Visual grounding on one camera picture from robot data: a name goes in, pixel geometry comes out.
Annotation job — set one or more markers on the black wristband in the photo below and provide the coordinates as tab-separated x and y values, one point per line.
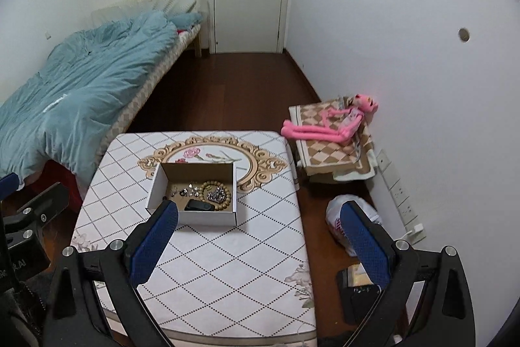
199	205

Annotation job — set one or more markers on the red bed base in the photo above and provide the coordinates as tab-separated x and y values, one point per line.
61	184

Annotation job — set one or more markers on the low table with patterned cloth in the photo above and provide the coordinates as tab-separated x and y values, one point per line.
227	261

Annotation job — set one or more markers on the white charger plug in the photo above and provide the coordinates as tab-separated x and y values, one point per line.
416	228

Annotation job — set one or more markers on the cardboard box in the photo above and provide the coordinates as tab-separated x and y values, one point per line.
195	217

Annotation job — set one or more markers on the pink plush toy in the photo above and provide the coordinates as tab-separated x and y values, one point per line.
321	129

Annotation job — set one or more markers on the teal cloth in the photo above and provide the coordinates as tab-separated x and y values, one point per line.
189	19

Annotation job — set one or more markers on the round wall hole cover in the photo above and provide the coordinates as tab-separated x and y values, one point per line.
463	34

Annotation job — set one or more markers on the black glossy box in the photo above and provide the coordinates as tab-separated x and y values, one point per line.
361	304

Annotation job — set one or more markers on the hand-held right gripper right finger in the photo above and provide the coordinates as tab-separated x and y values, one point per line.
363	241

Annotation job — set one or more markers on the folded brown checkered blanket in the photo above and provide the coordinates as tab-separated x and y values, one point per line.
325	156

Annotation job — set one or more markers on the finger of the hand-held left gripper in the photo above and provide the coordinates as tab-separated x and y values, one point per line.
8	186
46	202

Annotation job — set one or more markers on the blue duvet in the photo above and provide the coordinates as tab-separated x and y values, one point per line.
81	87

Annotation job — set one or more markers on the white power strip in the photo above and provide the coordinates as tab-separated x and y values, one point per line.
400	192

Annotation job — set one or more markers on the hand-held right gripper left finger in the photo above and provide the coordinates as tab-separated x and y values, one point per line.
156	237

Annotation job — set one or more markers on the white plastic bag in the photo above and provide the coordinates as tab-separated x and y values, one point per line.
335	221

